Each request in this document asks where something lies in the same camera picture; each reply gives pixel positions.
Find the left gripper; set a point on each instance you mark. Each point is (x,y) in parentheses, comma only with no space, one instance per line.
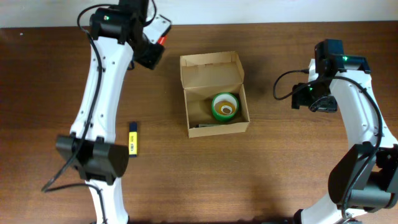
(150,60)

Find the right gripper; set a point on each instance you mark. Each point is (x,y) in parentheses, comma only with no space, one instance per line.
(298,98)

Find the orange and black stapler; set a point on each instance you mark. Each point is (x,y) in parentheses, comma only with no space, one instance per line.
(162,40)

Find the green tape roll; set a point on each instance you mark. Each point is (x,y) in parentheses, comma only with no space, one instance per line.
(223,97)

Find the small yellow tape roll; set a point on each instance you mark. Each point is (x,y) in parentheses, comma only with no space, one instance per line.
(226,108)

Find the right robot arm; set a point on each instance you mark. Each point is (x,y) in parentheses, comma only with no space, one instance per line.
(365,179)

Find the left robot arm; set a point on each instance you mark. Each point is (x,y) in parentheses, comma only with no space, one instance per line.
(120,35)

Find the open brown cardboard box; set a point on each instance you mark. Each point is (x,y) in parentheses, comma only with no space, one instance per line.
(203,76)

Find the yellow highlighter with blue cap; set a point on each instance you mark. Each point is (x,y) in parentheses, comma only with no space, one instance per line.
(132,139)

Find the blue whiteboard marker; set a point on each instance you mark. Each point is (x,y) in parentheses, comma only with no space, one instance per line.
(207,125)

